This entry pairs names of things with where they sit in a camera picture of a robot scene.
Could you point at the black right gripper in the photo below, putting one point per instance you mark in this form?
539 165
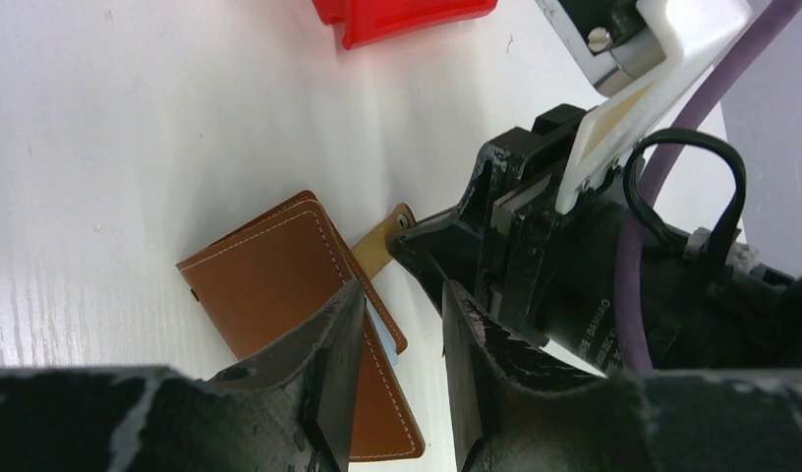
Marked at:
611 280

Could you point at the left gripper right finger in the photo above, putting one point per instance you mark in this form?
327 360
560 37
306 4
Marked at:
514 407

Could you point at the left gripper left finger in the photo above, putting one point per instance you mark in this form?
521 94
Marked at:
289 407

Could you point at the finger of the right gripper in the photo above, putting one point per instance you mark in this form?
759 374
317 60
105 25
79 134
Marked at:
450 246

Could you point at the red plastic bin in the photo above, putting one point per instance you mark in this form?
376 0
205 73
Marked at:
368 21

